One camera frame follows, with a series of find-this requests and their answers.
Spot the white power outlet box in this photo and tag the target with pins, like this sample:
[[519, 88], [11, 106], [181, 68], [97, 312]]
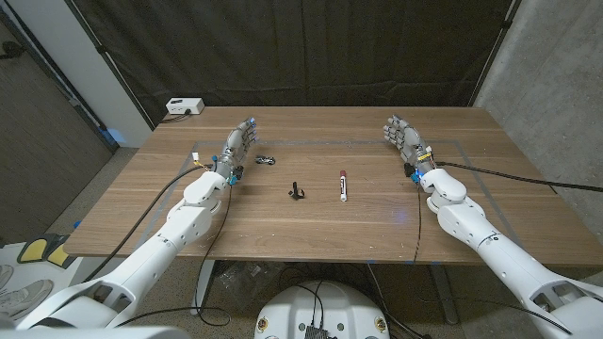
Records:
[[184, 106]]

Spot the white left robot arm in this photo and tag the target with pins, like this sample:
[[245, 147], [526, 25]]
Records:
[[155, 249]]

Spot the grey sneaker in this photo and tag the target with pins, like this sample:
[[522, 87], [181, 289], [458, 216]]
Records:
[[23, 297], [4, 275]]

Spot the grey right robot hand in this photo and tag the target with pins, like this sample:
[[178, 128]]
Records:
[[412, 143]]

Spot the small metal clip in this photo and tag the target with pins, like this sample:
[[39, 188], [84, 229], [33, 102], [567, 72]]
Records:
[[265, 160]]

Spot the dark brown wooden door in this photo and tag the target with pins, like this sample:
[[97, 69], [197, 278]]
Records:
[[42, 141]]

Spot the white table leg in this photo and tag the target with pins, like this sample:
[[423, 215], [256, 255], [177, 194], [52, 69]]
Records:
[[202, 282]]

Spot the white marker with red cap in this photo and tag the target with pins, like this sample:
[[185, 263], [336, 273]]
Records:
[[343, 186]]

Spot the clear plastic bag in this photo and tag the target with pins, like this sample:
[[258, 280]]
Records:
[[240, 278]]

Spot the black module on torso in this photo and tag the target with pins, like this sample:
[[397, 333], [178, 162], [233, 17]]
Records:
[[316, 333]]

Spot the blue tape patch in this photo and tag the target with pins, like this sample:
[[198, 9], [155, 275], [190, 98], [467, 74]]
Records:
[[110, 136]]

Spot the black backdrop frame pole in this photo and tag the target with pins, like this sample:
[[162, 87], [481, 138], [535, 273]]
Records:
[[100, 48], [507, 23]]

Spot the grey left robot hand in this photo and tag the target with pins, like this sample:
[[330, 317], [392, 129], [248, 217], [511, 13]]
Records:
[[233, 155]]

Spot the yellow black foot pedal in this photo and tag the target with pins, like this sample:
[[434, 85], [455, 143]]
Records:
[[59, 255], [33, 249]]

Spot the grey tape rectangle outline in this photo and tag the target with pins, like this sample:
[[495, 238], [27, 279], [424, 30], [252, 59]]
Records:
[[330, 142]]

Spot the white robot torso base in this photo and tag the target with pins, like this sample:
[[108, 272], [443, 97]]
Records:
[[292, 311]]

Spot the grey table leg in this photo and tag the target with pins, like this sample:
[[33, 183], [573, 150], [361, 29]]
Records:
[[443, 292]]

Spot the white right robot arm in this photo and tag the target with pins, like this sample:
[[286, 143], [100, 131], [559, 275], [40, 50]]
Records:
[[471, 226]]

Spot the black backdrop curtain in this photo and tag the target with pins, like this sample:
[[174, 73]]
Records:
[[301, 47]]

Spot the white floor board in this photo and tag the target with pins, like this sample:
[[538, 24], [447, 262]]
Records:
[[28, 273]]

